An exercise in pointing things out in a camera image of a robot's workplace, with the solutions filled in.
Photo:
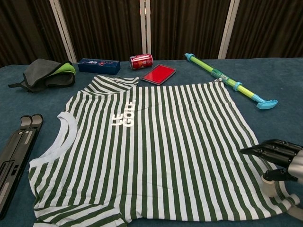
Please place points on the red flat ink pad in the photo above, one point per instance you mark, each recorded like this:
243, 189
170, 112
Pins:
158, 74

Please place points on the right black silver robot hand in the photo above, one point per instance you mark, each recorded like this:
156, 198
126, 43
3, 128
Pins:
272, 147

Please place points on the grey green folded cloth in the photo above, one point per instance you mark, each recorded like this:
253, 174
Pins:
40, 71

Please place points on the red soda can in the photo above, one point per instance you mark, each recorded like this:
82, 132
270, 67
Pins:
140, 62

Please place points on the teal yellow long stick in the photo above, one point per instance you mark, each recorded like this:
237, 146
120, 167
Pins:
222, 76

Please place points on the long blue printed box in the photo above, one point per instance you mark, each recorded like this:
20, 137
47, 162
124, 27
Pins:
99, 66

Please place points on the black white striped shirt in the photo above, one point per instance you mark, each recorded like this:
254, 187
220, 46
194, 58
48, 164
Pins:
154, 142

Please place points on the black folding laptop stand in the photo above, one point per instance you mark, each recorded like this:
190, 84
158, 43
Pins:
16, 151

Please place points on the white partition frame post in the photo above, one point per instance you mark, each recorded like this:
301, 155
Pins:
62, 30
142, 28
228, 28

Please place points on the dark pleated curtain panel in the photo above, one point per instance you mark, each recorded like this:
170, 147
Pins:
189, 28
23, 28
267, 28
104, 28

